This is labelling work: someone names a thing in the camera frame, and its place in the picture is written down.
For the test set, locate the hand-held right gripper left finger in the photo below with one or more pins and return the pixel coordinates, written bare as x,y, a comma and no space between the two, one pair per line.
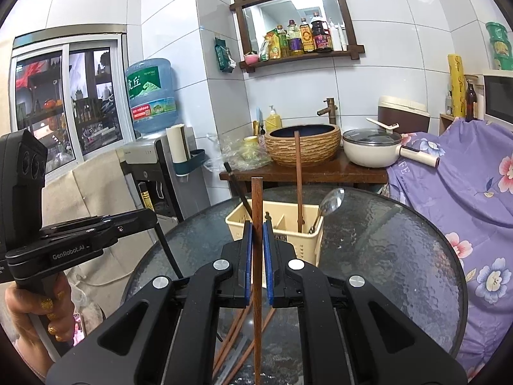
248,268

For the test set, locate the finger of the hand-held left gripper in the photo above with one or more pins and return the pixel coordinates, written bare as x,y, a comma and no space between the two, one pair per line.
136,220
72,233

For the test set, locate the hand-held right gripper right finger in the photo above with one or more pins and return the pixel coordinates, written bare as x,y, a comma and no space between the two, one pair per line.
267,268

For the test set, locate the beige plastic utensil basket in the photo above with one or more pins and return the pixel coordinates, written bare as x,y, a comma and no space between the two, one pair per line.
286,218

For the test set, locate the black chopstick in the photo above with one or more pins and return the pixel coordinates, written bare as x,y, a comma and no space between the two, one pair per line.
240,196

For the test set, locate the round steel spoon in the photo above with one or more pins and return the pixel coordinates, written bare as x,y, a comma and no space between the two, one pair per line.
334,199

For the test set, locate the person's left hand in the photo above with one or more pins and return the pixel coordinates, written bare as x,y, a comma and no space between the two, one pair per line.
24,321

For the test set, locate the water dispenser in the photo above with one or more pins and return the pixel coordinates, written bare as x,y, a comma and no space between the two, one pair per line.
160,184

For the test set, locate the smartphone with pink case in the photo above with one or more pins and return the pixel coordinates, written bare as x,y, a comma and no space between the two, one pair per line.
79,329

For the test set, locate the sliding window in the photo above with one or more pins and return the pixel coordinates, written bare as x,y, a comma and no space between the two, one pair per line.
64,100

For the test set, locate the clear plastic bag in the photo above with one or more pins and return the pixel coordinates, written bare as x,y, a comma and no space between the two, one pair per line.
232,152

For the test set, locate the dark wooden side table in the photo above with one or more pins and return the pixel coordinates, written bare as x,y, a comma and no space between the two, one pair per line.
344,174

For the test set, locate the yellow green cup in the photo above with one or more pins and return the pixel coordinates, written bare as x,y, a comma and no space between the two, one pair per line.
251,146

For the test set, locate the blue water jug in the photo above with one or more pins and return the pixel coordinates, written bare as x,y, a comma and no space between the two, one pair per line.
152,96

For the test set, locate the wicker wash basin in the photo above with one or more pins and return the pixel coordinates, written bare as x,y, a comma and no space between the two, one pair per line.
316,148

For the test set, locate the yellow soap bottle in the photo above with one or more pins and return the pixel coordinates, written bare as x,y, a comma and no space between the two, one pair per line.
273,122

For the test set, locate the white pan with glass lid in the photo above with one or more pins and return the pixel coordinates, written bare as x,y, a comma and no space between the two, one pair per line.
368,152

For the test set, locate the bronze faucet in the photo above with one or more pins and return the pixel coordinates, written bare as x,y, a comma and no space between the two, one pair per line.
330,108

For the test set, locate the white rice paddle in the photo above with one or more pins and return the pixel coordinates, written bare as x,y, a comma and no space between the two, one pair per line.
380,124

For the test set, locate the green hanging packet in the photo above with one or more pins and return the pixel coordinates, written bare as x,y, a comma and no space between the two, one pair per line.
223,56

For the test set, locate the pink bowl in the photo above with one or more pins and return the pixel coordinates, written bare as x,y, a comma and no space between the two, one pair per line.
251,59

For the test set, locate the purple floral cloth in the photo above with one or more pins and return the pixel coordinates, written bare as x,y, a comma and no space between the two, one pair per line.
461,208

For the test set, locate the brown and white rice cooker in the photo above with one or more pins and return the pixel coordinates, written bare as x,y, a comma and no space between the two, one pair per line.
404,110

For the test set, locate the yellow snack packet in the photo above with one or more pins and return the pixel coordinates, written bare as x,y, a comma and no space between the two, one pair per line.
272,48

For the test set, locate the green oil bottle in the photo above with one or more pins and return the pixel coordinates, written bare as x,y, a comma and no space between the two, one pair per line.
283,44

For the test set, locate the wooden framed mirror shelf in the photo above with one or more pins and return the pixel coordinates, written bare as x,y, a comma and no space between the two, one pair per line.
242,20

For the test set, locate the wooden shelf box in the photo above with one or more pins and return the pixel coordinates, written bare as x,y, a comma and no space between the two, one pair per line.
444,122

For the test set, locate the yellow oil bottle purple label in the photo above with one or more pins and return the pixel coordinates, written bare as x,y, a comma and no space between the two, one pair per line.
295,40

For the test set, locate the bottle with orange label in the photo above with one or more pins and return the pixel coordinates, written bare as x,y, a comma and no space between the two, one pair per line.
306,38

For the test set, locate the dark soy sauce bottle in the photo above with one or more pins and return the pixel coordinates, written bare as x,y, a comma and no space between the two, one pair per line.
321,36

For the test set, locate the white squeeze bottle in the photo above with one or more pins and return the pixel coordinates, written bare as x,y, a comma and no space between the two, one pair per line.
335,38
344,40

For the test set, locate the small clear bottle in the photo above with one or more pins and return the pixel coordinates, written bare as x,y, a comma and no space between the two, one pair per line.
449,104

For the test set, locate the yellow printed roll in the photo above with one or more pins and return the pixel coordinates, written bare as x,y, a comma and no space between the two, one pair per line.
457,88

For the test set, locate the brown glass bottle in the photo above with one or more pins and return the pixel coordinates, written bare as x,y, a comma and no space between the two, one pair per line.
471,102

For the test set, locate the white microwave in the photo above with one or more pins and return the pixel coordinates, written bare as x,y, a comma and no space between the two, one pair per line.
499,96

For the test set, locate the green instant noodle bowl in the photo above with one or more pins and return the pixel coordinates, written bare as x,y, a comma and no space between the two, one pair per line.
501,48
497,31
503,63

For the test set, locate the teal wall holder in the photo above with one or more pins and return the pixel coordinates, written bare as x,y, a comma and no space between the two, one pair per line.
194,162

